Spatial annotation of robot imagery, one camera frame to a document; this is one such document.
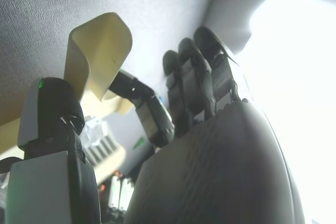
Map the cream plastic dustpan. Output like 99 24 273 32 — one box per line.
0 12 134 156

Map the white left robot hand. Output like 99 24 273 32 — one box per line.
5 26 308 224

